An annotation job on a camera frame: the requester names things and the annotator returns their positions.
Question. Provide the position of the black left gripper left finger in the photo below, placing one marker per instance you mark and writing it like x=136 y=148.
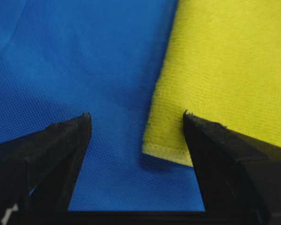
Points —
x=38 y=172

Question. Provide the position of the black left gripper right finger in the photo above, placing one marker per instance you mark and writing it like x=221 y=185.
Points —
x=239 y=176

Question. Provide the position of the yellow-green towel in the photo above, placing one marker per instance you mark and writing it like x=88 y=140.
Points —
x=223 y=64

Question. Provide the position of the blue table cloth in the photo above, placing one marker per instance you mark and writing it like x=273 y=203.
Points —
x=62 y=58

